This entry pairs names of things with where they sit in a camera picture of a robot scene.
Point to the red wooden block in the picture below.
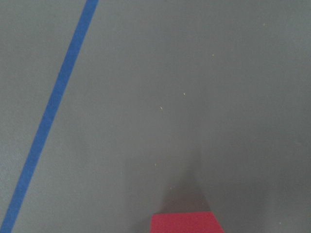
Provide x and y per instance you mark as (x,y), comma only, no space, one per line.
(192,222)

